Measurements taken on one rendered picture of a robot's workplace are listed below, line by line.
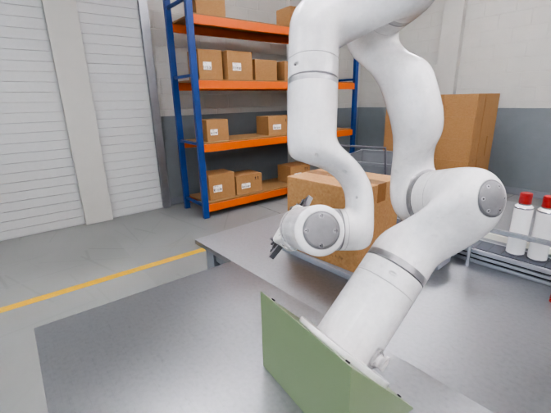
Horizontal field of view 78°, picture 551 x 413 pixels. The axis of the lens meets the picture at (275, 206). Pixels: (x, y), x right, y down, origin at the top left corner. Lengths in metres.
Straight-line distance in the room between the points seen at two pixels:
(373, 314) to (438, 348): 0.30
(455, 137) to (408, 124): 3.87
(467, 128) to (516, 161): 1.56
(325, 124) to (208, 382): 0.55
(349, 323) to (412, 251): 0.17
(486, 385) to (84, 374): 0.82
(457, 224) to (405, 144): 0.18
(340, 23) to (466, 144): 3.95
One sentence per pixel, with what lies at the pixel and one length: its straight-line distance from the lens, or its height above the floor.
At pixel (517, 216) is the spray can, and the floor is 1.01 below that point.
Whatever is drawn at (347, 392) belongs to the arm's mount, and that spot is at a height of 0.96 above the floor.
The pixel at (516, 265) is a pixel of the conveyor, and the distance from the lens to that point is 1.32.
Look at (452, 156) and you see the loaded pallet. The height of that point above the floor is 0.69.
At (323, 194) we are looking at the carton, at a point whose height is 1.08.
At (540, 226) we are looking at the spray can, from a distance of 1.30.
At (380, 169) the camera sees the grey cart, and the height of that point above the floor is 0.75.
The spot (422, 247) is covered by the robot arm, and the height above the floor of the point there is 1.12.
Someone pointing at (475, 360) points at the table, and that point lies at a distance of 0.92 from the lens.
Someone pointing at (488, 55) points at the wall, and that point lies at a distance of 6.07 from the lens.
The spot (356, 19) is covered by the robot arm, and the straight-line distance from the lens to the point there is 0.68.
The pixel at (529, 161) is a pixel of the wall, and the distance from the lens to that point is 5.88.
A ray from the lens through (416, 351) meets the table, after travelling 0.89.
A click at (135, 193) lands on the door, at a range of 4.74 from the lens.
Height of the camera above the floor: 1.38
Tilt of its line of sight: 17 degrees down
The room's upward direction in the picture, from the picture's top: 1 degrees counter-clockwise
